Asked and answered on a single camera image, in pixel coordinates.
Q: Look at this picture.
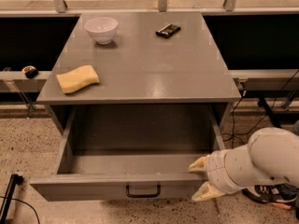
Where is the grey and orange sneaker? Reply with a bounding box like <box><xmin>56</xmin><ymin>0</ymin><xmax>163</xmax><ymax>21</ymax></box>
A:
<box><xmin>242</xmin><ymin>185</ymin><xmax>298</xmax><ymax>206</ymax></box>

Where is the black wheeled stand leg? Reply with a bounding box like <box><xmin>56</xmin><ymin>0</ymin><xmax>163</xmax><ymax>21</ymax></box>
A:
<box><xmin>258</xmin><ymin>98</ymin><xmax>281</xmax><ymax>128</ymax></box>

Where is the black round tape measure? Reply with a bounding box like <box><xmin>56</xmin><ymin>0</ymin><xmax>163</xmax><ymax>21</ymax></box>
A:
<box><xmin>21</xmin><ymin>65</ymin><xmax>38</xmax><ymax>78</ymax></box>

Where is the yellow sponge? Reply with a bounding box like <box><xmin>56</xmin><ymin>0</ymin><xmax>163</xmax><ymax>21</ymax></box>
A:
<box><xmin>57</xmin><ymin>65</ymin><xmax>100</xmax><ymax>94</ymax></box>

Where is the black floor cable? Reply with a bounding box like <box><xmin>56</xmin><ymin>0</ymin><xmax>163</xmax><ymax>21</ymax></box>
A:
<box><xmin>221</xmin><ymin>68</ymin><xmax>299</xmax><ymax>149</ymax></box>

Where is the metal window rail frame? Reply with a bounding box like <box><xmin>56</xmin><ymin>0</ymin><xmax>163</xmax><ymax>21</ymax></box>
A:
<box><xmin>0</xmin><ymin>0</ymin><xmax>299</xmax><ymax>17</ymax></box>

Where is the black stand left floor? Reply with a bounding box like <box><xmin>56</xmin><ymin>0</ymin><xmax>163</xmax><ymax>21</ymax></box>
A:
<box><xmin>0</xmin><ymin>173</ymin><xmax>41</xmax><ymax>224</ymax></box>

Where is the black snack bar wrapper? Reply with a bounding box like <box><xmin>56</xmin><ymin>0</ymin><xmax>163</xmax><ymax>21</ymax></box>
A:
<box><xmin>155</xmin><ymin>24</ymin><xmax>181</xmax><ymax>38</ymax></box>

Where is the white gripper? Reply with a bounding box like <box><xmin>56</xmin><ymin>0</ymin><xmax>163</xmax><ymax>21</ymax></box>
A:
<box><xmin>188</xmin><ymin>149</ymin><xmax>241</xmax><ymax>202</ymax></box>

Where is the grey top drawer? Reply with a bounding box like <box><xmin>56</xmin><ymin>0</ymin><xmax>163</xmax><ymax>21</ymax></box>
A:
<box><xmin>30</xmin><ymin>104</ymin><xmax>225</xmax><ymax>202</ymax></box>

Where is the white bowl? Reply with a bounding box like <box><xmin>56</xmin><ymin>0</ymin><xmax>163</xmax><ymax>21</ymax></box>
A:
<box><xmin>84</xmin><ymin>17</ymin><xmax>119</xmax><ymax>45</ymax></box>

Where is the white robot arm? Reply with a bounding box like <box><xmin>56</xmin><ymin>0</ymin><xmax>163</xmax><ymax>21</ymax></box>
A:
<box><xmin>189</xmin><ymin>127</ymin><xmax>299</xmax><ymax>202</ymax></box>

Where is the grey drawer cabinet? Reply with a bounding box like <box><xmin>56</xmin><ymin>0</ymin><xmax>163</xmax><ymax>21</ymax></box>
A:
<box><xmin>36</xmin><ymin>10</ymin><xmax>243</xmax><ymax>151</ymax></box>

